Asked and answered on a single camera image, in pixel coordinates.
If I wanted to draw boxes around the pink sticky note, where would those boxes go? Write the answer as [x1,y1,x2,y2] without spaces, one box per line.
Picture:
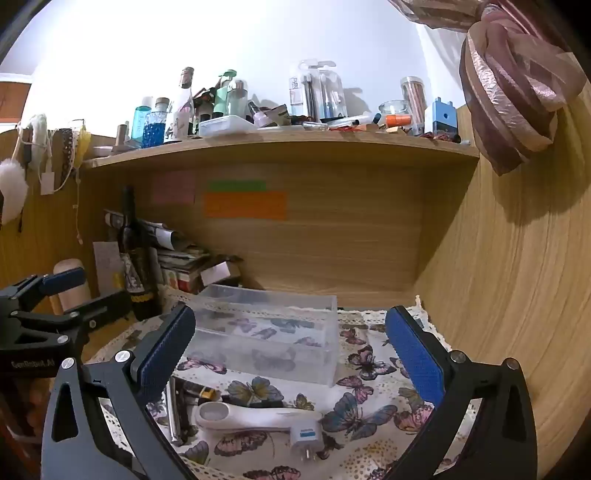
[152,171,197,206]

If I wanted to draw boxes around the blue pencil sharpener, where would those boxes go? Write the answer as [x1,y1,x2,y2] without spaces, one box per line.
[424,97,461,142]

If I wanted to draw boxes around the orange sticky note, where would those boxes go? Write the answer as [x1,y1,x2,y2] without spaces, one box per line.
[202,191,288,219]

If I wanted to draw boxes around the beige cylindrical container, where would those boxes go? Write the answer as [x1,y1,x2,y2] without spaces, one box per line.
[52,258,94,315]

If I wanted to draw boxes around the white plastic tray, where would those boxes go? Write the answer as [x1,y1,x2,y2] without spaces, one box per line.
[198,115,257,138]

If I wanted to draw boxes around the grey card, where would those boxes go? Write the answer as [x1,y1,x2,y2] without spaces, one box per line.
[92,240,123,297]

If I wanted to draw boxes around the teal liquid bottle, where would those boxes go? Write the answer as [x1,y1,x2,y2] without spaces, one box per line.
[131,97,153,143]

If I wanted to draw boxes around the white handheld device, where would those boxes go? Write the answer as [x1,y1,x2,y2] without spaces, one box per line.
[194,400,324,433]

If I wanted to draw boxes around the mauve hanging scarf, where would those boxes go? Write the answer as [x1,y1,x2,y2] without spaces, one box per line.
[459,0,588,177]

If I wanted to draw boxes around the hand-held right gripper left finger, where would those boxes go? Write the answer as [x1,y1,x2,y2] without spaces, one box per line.
[41,304,199,480]

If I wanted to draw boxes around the clear toothbrush package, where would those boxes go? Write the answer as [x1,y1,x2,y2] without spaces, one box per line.
[289,58,348,121]

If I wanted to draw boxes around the tall white floral bottle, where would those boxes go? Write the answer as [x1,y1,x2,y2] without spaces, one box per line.
[165,67,195,142]

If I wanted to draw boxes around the rolled magazine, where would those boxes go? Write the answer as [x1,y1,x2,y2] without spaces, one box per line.
[103,209,186,253]

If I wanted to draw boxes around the silver metal pen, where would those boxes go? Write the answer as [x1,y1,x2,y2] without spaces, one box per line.
[167,376,184,446]

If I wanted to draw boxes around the butterfly print tablecloth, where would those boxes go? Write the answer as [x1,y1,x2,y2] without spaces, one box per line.
[83,284,485,480]

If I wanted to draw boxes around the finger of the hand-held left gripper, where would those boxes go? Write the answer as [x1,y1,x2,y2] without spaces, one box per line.
[10,290,134,357]
[0,267,88,315]

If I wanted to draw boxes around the white fluffy pompom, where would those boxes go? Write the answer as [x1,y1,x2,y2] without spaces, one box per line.
[0,158,29,225]

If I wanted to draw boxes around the clear round bottle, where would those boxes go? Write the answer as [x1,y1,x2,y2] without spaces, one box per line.
[227,79,249,119]

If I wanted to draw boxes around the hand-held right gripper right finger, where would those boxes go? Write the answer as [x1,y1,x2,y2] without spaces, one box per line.
[385,305,539,480]

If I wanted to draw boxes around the dark wine bottle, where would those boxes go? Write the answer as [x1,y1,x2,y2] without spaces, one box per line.
[119,186,160,322]

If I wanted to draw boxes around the blue glass bottle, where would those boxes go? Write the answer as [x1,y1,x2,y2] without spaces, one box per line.
[143,97,169,149]

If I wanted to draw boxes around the yellow hanging accessory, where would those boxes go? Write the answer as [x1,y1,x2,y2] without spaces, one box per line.
[69,119,92,163]

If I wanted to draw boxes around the small pale pink box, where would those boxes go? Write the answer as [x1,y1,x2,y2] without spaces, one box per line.
[200,260,244,292]

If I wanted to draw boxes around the clear jar of brown sticks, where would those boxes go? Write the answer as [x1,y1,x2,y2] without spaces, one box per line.
[400,76,427,136]

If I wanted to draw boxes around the black gold lipstick tube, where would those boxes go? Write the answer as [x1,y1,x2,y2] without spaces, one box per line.
[184,382,223,403]

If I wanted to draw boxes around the stack of books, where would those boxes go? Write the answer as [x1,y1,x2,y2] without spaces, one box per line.
[151,244,218,296]

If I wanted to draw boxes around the wooden shelf board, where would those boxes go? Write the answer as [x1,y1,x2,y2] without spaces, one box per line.
[81,127,482,172]

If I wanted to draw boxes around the short glass jar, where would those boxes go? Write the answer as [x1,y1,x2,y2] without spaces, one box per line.
[379,100,410,121]

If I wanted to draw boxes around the clear plastic storage box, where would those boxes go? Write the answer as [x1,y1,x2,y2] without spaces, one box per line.
[184,284,341,387]

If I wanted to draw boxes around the white plug adapter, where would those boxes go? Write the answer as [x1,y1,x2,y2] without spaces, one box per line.
[289,418,322,462]

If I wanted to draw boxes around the green sticky note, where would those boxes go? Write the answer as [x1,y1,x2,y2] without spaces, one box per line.
[208,180,267,192]

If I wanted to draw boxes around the pink cosmetic tube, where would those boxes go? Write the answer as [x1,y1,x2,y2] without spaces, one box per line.
[252,104,290,128]

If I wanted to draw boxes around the green pump bottle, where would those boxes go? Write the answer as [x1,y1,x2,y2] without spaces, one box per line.
[214,69,237,121]

